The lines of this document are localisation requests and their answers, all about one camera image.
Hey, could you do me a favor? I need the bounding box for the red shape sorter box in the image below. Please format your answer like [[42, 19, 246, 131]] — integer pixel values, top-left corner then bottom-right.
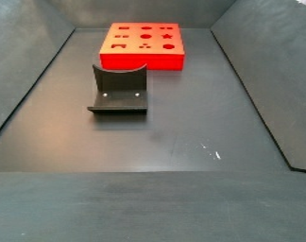
[[100, 23, 185, 71]]

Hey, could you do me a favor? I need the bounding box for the black curved holder bracket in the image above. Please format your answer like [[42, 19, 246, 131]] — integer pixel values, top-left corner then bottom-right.
[[88, 65, 149, 113]]

